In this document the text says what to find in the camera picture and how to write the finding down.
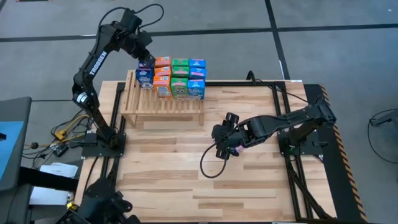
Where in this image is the blue Rice Krispies box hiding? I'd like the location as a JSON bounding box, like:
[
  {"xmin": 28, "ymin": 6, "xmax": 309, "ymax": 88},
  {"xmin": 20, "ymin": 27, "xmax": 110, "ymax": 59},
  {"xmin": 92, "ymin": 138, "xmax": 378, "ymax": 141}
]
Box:
[
  {"xmin": 189, "ymin": 67, "xmax": 208, "ymax": 80},
  {"xmin": 188, "ymin": 58, "xmax": 206, "ymax": 68},
  {"xmin": 187, "ymin": 78, "xmax": 206, "ymax": 101}
]

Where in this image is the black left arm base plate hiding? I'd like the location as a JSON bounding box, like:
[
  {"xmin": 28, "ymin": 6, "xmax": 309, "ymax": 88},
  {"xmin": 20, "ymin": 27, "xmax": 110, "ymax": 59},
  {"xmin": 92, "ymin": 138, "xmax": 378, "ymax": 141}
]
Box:
[{"xmin": 81, "ymin": 132, "xmax": 127, "ymax": 158}]

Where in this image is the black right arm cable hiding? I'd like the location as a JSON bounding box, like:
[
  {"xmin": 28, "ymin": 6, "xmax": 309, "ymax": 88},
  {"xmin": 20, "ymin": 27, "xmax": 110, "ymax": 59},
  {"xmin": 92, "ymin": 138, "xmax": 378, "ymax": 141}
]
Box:
[{"xmin": 200, "ymin": 139, "xmax": 228, "ymax": 179}]

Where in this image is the black articulated device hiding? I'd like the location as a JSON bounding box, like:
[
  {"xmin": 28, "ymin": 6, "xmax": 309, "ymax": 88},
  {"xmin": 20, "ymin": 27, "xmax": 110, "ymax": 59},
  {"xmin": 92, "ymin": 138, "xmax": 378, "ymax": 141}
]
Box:
[{"xmin": 55, "ymin": 177, "xmax": 141, "ymax": 224}]

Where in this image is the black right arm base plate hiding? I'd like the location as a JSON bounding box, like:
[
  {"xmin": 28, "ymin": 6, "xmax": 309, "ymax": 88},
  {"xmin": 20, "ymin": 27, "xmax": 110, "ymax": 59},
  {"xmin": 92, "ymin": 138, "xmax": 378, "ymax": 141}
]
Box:
[{"xmin": 277, "ymin": 130, "xmax": 325, "ymax": 157}]

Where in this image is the black power adapter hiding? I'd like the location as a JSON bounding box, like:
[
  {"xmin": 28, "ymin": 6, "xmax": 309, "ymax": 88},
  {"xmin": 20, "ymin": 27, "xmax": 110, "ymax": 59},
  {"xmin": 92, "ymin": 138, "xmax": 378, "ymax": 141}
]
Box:
[{"xmin": 52, "ymin": 144, "xmax": 70, "ymax": 157}]

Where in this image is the black looped cable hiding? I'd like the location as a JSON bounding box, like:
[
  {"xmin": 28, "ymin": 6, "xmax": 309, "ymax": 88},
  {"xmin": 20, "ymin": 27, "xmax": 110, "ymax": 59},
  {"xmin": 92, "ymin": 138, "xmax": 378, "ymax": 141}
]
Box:
[{"xmin": 247, "ymin": 70, "xmax": 308, "ymax": 103}]

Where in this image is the black aluminium frame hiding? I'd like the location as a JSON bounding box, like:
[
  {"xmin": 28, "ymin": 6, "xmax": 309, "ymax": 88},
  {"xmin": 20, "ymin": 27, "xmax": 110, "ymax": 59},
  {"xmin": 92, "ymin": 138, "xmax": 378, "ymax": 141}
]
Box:
[{"xmin": 73, "ymin": 80, "xmax": 335, "ymax": 224}]

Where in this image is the blue panel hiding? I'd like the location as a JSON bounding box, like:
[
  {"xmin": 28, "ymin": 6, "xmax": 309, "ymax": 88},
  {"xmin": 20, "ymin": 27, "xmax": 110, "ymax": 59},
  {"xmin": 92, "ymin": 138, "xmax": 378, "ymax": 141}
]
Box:
[{"xmin": 0, "ymin": 120, "xmax": 25, "ymax": 183}]

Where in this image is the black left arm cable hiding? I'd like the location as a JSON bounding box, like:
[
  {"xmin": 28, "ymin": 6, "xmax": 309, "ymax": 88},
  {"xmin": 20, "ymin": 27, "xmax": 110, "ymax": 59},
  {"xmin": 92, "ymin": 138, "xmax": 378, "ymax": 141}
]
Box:
[{"xmin": 98, "ymin": 3, "xmax": 165, "ymax": 35}]

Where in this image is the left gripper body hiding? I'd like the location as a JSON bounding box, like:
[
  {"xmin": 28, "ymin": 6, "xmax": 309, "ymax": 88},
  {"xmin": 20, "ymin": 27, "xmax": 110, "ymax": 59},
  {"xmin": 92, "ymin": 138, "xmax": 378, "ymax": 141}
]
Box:
[{"xmin": 124, "ymin": 29, "xmax": 154, "ymax": 60}]

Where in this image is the grey desk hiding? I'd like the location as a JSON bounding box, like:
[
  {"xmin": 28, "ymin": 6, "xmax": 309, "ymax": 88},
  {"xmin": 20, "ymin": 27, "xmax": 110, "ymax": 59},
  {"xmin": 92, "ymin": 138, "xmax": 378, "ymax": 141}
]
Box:
[{"xmin": 0, "ymin": 96, "xmax": 33, "ymax": 224}]

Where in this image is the yellow cable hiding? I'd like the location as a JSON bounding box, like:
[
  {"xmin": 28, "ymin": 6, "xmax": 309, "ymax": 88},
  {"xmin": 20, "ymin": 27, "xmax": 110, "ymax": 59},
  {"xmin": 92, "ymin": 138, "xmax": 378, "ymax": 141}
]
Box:
[{"xmin": 54, "ymin": 114, "xmax": 91, "ymax": 141}]

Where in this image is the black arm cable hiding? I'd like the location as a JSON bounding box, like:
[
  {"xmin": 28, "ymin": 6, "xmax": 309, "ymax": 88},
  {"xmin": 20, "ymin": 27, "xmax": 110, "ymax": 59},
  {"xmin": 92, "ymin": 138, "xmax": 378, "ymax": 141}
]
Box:
[
  {"xmin": 98, "ymin": 3, "xmax": 165, "ymax": 35},
  {"xmin": 200, "ymin": 139, "xmax": 228, "ymax": 179}
]

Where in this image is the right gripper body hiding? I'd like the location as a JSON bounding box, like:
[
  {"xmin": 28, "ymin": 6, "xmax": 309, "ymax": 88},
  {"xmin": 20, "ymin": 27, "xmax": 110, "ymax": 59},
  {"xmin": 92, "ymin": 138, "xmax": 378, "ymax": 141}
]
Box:
[{"xmin": 211, "ymin": 111, "xmax": 251, "ymax": 152}]

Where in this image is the white paper sheet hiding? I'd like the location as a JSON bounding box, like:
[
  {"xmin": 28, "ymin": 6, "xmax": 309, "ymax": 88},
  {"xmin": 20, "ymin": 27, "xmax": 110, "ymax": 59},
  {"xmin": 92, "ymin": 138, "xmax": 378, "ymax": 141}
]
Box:
[
  {"xmin": 39, "ymin": 162, "xmax": 79, "ymax": 179},
  {"xmin": 29, "ymin": 185, "xmax": 75, "ymax": 206}
]

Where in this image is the wooden slatted shelf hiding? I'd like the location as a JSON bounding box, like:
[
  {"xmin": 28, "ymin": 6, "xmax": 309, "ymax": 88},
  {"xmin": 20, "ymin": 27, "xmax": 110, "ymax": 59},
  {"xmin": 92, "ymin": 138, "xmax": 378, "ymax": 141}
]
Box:
[{"xmin": 120, "ymin": 68, "xmax": 206, "ymax": 128}]

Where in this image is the black desk foot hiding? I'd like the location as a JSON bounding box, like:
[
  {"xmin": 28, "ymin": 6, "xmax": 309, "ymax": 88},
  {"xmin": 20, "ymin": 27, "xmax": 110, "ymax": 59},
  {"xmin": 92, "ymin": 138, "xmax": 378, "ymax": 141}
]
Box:
[{"xmin": 17, "ymin": 166, "xmax": 79, "ymax": 192}]

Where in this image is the black mat with hazard stripes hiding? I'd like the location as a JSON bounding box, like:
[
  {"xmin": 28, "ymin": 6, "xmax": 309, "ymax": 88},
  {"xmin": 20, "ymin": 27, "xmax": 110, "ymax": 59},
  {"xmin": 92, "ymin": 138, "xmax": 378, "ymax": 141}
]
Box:
[{"xmin": 303, "ymin": 83, "xmax": 369, "ymax": 223}]

